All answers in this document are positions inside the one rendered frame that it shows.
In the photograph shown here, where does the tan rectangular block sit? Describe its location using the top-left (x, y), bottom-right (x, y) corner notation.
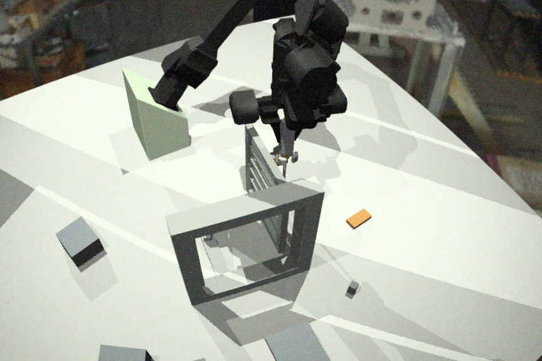
top-left (346, 208), bottom-right (372, 229)

